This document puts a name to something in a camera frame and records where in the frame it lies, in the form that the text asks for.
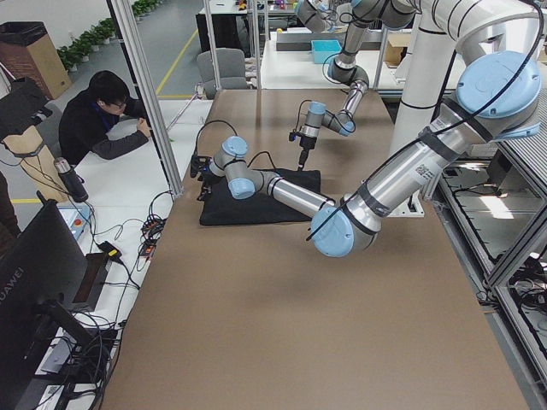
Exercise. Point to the black thermos bottle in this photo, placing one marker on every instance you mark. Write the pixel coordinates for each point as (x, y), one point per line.
(71, 180)

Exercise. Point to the grey office chair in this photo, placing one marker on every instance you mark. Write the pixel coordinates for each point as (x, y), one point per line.
(232, 70)

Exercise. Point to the brown cardboard trash box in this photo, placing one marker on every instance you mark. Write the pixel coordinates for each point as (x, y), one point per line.
(27, 51)

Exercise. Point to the blue plastic bin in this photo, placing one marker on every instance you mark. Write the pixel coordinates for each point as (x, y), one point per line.
(324, 50)

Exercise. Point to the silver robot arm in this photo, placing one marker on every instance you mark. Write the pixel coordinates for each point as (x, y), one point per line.
(495, 100)
(344, 70)

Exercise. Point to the black graphic t-shirt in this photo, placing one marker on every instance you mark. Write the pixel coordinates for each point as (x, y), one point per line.
(222, 209)

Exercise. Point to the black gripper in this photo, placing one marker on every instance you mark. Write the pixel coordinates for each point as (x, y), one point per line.
(207, 181)
(306, 143)

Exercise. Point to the blue teach pendant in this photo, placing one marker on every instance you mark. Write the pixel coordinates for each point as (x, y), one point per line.
(77, 218)

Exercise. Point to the person in black hoodie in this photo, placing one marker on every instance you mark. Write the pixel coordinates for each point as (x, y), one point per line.
(91, 115)

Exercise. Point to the aluminium cage frame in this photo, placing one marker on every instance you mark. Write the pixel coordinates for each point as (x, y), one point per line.
(133, 51)

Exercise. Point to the black power strip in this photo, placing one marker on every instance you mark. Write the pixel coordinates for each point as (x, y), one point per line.
(151, 232)

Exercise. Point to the black computer monitor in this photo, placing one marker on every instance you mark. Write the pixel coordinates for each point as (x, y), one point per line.
(40, 276)

